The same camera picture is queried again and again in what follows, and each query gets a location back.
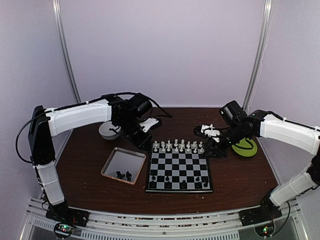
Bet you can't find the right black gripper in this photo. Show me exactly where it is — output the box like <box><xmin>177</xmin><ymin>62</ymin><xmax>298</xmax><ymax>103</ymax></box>
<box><xmin>202</xmin><ymin>122</ymin><xmax>245</xmax><ymax>159</ymax></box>

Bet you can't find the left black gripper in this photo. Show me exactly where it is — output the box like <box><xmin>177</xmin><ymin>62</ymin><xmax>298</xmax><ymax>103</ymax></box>
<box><xmin>116</xmin><ymin>115</ymin><xmax>153</xmax><ymax>151</ymax></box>

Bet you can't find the wooden tray with mirror base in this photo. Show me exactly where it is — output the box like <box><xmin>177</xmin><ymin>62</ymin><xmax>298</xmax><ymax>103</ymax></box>
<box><xmin>100</xmin><ymin>147</ymin><xmax>147</xmax><ymax>185</ymax></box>

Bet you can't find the black knight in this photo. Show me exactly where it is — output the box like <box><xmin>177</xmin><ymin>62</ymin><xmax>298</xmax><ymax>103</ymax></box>
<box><xmin>195</xmin><ymin>182</ymin><xmax>202</xmax><ymax>189</ymax></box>

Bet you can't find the black and grey chessboard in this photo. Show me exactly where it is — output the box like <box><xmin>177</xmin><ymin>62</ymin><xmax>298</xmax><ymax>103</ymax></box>
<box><xmin>145</xmin><ymin>141</ymin><xmax>214</xmax><ymax>194</ymax></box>

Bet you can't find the black king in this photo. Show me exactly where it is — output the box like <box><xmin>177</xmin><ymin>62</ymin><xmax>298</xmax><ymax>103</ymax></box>
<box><xmin>180</xmin><ymin>180</ymin><xmax>187</xmax><ymax>189</ymax></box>

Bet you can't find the black rook corner piece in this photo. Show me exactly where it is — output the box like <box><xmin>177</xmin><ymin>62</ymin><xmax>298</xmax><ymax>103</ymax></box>
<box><xmin>149</xmin><ymin>181</ymin><xmax>155</xmax><ymax>188</ymax></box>

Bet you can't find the black bishop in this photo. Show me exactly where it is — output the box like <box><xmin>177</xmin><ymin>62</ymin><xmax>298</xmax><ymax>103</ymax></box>
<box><xmin>165</xmin><ymin>181</ymin><xmax>172</xmax><ymax>189</ymax></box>

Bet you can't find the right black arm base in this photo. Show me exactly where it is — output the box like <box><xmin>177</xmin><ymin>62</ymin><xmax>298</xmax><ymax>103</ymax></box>
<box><xmin>238</xmin><ymin>206</ymin><xmax>282</xmax><ymax>238</ymax></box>

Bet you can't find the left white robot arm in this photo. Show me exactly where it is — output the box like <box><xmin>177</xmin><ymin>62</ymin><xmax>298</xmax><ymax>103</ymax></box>
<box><xmin>25</xmin><ymin>93</ymin><xmax>162</xmax><ymax>222</ymax></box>

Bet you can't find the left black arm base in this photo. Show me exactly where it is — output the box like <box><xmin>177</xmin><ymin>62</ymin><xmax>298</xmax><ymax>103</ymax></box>
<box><xmin>45</xmin><ymin>208</ymin><xmax>90</xmax><ymax>240</ymax></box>

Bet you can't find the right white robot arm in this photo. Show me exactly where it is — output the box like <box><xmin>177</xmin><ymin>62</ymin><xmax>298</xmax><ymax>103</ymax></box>
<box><xmin>193</xmin><ymin>108</ymin><xmax>320</xmax><ymax>221</ymax></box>

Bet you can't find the pile of black chess pieces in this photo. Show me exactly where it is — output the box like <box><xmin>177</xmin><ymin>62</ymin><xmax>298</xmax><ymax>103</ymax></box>
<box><xmin>116</xmin><ymin>171</ymin><xmax>132</xmax><ymax>182</ymax></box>

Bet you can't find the green plate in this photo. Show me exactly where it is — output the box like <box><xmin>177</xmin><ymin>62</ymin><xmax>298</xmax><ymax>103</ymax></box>
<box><xmin>231</xmin><ymin>138</ymin><xmax>258</xmax><ymax>157</ymax></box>

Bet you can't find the white bishop right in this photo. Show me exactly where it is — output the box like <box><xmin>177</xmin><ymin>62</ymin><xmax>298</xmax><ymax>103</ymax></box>
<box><xmin>186</xmin><ymin>141</ymin><xmax>191</xmax><ymax>149</ymax></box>

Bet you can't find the white king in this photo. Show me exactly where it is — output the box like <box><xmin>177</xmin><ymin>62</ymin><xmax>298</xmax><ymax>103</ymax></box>
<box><xmin>180</xmin><ymin>139</ymin><xmax>185</xmax><ymax>148</ymax></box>

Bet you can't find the white bowl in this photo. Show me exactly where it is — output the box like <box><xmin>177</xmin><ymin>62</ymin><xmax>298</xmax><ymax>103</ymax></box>
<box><xmin>98</xmin><ymin>121</ymin><xmax>122</xmax><ymax>141</ymax></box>

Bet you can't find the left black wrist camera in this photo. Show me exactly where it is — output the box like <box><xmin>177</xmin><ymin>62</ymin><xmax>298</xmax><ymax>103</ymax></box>
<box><xmin>128</xmin><ymin>93</ymin><xmax>152</xmax><ymax>118</ymax></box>

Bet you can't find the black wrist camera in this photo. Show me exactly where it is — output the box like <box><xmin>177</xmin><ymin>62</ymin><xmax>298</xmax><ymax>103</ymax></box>
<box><xmin>219</xmin><ymin>100</ymin><xmax>248</xmax><ymax>126</ymax></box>
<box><xmin>128</xmin><ymin>93</ymin><xmax>152</xmax><ymax>118</ymax></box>

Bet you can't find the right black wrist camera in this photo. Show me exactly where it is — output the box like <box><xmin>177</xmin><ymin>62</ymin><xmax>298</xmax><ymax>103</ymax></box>
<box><xmin>219</xmin><ymin>100</ymin><xmax>248</xmax><ymax>126</ymax></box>

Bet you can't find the right aluminium frame post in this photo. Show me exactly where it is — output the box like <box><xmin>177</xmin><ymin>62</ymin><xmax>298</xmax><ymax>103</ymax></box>
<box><xmin>242</xmin><ymin>0</ymin><xmax>274</xmax><ymax>113</ymax></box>

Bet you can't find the aluminium frame post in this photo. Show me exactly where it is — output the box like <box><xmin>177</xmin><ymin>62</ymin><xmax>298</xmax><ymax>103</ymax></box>
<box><xmin>242</xmin><ymin>0</ymin><xmax>274</xmax><ymax>113</ymax></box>
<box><xmin>51</xmin><ymin>0</ymin><xmax>83</xmax><ymax>106</ymax></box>

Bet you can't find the aluminium front rail frame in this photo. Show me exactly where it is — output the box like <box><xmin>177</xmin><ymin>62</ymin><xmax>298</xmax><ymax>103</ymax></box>
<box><xmin>19</xmin><ymin>196</ymin><xmax>308</xmax><ymax>240</ymax></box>

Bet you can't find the left aluminium frame post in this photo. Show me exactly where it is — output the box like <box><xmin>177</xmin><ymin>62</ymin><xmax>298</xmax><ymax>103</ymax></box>
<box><xmin>51</xmin><ymin>0</ymin><xmax>83</xmax><ymax>106</ymax></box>

